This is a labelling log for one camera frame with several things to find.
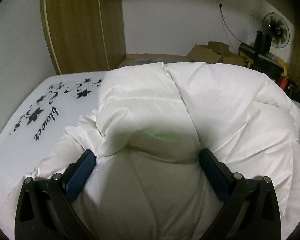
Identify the white puffer jacket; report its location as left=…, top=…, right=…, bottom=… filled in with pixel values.
left=0, top=62, right=300, bottom=239

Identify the black yellow delivery box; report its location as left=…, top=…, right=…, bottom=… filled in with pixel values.
left=238, top=42, right=287, bottom=76

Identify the brown cardboard box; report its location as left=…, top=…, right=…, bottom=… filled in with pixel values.
left=187, top=41, right=245, bottom=67

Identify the black standing fan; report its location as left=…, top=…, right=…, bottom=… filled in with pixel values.
left=262, top=12, right=290, bottom=49

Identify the black power cable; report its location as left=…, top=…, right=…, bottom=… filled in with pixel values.
left=218, top=3, right=248, bottom=43

